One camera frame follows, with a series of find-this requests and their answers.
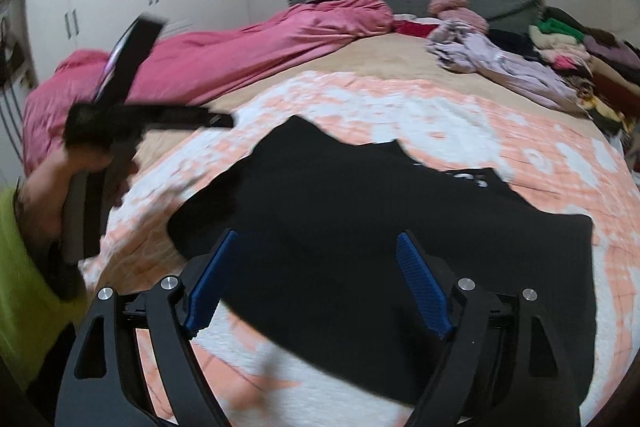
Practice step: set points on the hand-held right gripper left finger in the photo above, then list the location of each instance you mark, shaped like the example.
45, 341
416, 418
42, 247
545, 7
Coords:
210, 279

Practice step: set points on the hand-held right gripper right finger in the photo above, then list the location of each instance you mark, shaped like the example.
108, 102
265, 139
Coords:
421, 287

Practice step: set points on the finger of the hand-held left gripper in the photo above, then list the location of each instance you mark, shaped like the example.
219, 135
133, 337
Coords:
195, 118
132, 57

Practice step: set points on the black printed t-shirt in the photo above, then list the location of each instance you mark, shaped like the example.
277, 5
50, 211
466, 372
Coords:
350, 217

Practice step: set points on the person's left forearm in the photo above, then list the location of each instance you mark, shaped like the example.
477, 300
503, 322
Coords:
25, 287

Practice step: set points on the pile of folded clothes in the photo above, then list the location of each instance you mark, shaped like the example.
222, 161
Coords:
600, 57

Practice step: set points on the person's left hand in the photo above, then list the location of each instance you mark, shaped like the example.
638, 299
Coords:
47, 192

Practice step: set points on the pink duvet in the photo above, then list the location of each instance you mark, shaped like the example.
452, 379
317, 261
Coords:
250, 47

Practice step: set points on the pink white checked blanket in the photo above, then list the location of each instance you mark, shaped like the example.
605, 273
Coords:
425, 107

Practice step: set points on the beige bedsheet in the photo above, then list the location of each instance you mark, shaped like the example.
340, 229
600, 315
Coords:
380, 57

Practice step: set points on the red cloth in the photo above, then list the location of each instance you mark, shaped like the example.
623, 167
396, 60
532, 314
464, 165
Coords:
415, 27

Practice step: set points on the lilac garment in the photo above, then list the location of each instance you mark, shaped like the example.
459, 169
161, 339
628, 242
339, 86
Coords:
500, 62

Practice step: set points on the black garment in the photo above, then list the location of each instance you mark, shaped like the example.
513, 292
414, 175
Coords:
510, 39

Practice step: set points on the pink fluffy garment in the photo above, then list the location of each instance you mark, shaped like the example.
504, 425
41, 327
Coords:
455, 4

